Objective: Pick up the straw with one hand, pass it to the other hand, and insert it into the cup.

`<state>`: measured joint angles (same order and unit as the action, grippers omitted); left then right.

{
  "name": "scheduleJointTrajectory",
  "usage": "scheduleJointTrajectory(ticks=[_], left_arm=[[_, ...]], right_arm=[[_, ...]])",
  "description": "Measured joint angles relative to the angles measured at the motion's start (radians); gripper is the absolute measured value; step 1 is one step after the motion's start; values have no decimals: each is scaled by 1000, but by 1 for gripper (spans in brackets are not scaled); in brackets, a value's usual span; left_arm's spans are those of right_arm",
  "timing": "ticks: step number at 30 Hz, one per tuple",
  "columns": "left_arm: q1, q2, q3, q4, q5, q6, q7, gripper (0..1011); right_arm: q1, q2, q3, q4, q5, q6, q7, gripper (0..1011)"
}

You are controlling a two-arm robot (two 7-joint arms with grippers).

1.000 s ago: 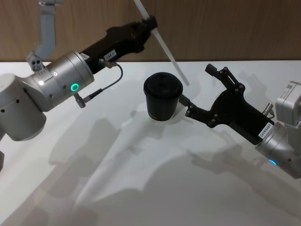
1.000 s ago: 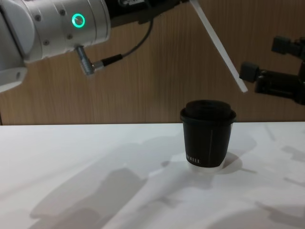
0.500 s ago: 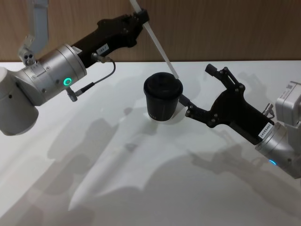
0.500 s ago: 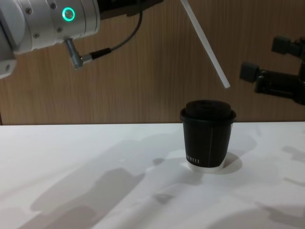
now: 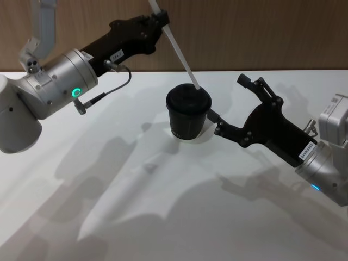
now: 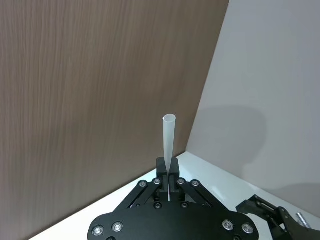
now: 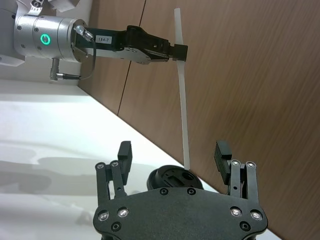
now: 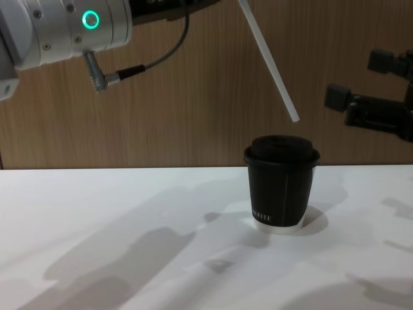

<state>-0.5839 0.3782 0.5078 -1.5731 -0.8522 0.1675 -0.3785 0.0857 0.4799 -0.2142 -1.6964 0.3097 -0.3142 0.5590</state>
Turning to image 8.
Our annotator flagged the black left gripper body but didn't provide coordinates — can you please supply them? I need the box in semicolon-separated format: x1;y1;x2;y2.
128;0;194;26

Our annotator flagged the white straw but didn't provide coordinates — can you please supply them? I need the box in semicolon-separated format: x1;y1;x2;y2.
237;0;301;124

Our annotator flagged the black cup lid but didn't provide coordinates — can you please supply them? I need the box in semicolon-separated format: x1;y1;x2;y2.
243;134;321;169

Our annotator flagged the black paper cup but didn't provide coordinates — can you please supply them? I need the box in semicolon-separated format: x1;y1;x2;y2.
247;163;316;235

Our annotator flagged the dark cable with silver plug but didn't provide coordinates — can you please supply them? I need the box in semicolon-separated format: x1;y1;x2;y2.
83;14;191;94

